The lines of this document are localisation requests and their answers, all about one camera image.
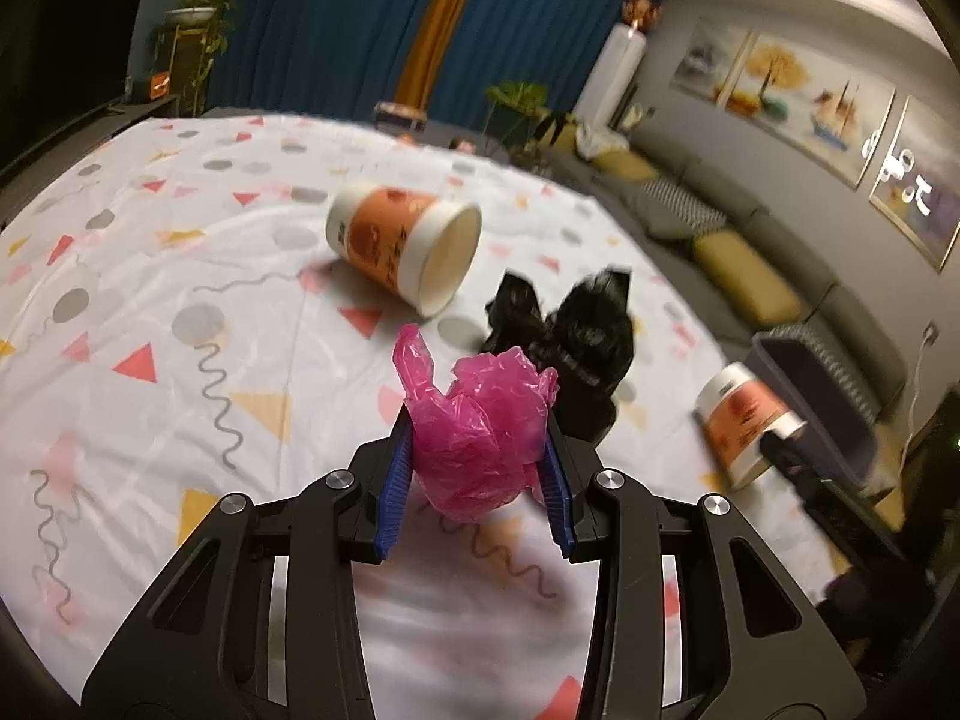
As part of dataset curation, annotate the dark tv cabinet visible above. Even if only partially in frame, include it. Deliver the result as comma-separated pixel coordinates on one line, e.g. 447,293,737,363
0,94,185,188

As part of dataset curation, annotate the black television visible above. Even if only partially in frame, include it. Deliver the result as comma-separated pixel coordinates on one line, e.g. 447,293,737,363
0,0,162,166

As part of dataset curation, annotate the orange and white paper cup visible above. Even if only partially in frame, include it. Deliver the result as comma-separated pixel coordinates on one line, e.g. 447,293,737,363
694,361,809,487
326,184,482,318

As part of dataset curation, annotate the large yellow cushion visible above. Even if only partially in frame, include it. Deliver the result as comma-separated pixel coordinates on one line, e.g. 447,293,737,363
690,229,803,327

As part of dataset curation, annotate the blue curtain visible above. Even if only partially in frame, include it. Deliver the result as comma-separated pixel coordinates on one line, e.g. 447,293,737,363
420,0,665,136
202,0,451,113

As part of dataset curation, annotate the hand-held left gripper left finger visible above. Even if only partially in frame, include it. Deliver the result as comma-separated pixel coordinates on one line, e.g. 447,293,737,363
81,401,417,720

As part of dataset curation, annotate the golden tree wall painting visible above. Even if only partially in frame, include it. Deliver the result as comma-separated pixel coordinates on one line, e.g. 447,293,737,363
716,34,897,188

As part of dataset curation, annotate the pink plastic bag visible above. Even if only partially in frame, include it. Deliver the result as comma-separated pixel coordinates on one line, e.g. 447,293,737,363
394,324,562,524

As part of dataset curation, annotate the black plastic bag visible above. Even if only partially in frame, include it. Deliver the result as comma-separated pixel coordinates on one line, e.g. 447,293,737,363
484,266,637,443

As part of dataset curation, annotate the red flower decoration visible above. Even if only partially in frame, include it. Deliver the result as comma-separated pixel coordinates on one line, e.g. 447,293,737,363
621,0,665,35

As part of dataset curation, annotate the black and white patterned cushion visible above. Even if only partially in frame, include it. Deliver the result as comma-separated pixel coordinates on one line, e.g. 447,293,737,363
637,176,728,237

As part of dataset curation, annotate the patterned white tablecloth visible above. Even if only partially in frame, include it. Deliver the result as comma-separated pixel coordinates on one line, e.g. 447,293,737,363
0,114,848,720

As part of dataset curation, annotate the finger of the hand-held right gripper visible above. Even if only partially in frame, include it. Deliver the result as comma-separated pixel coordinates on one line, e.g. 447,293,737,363
757,431,901,563

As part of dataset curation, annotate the trailing potted plant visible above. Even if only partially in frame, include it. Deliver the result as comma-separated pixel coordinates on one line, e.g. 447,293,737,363
157,0,237,113

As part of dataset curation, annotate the orange curtain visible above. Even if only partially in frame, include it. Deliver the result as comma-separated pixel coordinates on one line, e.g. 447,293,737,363
394,0,492,110

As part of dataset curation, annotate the grey landscape wall painting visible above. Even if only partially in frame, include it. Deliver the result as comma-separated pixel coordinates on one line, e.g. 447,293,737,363
671,15,755,102

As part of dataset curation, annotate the broad leaf potted plant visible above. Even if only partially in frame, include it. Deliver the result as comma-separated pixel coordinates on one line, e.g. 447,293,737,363
486,81,556,121

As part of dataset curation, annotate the white patterned cloth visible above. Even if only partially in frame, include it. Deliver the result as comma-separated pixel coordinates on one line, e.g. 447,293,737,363
577,124,631,158

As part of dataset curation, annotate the small yellow cushion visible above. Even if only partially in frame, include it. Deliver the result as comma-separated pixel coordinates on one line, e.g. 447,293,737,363
592,150,661,181

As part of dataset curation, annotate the white power cable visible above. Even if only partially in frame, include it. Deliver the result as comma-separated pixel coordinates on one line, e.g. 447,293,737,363
902,321,944,462

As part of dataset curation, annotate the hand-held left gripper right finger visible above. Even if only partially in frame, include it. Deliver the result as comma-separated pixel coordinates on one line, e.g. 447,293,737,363
544,409,867,720

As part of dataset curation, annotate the purple toned wall painting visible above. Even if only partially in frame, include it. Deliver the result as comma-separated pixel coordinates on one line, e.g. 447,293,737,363
870,97,960,271

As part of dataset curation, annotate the white standing air conditioner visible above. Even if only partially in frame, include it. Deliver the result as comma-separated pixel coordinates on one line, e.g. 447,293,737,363
574,21,646,128

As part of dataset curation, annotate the tall metal plant stand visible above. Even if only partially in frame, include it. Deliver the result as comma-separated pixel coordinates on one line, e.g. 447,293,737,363
169,22,215,117

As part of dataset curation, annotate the grey sofa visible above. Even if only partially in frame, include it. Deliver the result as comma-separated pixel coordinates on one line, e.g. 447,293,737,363
540,116,912,421

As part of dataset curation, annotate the grey trash bin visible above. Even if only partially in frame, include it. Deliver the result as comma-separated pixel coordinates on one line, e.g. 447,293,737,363
750,326,878,488

